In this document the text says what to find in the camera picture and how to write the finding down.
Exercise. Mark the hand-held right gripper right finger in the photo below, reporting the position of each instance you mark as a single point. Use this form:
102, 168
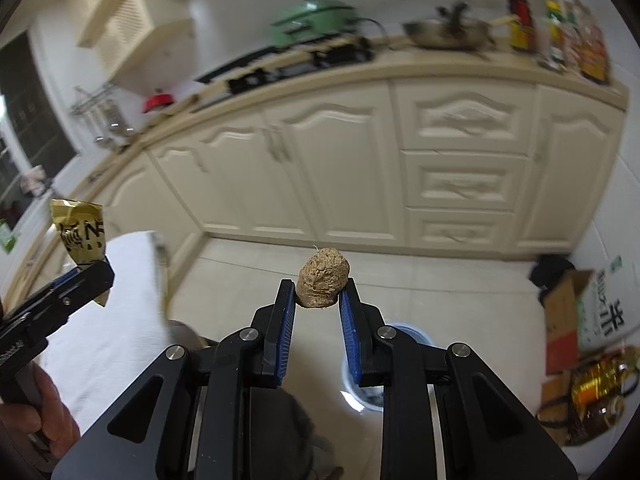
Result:
350, 341

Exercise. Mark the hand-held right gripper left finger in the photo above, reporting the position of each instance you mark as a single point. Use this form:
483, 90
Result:
286, 336

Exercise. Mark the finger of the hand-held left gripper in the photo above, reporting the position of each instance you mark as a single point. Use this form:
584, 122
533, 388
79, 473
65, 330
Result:
87, 285
57, 285

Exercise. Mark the gold snack packet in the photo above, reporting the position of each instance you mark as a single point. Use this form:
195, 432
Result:
75, 230

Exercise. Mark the white trash bin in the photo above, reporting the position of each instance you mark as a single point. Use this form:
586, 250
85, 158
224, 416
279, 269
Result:
369, 401

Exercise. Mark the brown crumbly lump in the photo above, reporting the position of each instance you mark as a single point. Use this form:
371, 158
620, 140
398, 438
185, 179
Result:
322, 272

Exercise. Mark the person's left hand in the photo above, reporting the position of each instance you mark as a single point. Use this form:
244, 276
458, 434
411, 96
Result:
52, 415

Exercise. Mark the white towel covered table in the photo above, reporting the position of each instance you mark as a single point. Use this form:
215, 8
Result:
110, 350

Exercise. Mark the pink cloth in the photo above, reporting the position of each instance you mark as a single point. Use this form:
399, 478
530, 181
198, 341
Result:
36, 180

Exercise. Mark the cream base cabinets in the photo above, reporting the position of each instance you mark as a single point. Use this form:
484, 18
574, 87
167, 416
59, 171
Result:
350, 170

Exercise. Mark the dark window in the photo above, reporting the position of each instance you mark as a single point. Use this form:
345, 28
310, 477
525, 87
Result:
35, 110

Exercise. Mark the red pot lid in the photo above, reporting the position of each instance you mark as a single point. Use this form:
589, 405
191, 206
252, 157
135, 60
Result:
157, 102

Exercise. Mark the black bag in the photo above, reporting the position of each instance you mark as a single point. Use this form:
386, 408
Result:
550, 272

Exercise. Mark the brown cardboard box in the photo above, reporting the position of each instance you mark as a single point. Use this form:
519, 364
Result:
562, 330

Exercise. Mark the white box green print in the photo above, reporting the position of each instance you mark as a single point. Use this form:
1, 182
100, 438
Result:
602, 305

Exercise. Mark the yellow cooking oil bottle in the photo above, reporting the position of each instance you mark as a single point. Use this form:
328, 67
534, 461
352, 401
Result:
602, 390

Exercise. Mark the black gas stove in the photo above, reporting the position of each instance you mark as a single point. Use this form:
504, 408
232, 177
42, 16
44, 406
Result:
280, 67

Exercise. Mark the green electric cooker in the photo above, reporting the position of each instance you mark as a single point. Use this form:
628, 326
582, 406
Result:
310, 20

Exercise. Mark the steel pot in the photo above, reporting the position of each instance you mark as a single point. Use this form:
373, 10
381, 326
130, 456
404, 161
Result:
450, 32

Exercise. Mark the yellow green bottle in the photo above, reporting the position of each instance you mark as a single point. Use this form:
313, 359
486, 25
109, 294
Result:
555, 35

